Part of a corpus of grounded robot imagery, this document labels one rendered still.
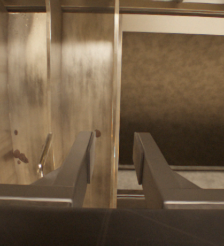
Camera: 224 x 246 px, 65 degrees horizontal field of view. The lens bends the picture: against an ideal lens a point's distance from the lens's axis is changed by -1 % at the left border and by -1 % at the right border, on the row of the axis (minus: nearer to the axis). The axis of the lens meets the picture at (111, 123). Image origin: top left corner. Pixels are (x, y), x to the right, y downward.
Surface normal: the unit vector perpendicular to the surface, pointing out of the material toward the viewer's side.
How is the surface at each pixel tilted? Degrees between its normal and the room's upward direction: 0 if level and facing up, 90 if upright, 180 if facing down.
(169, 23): 0
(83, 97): 8
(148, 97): 6
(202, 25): 0
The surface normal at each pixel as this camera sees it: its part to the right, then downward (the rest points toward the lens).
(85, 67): 0.00, 0.09
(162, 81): 0.00, 0.39
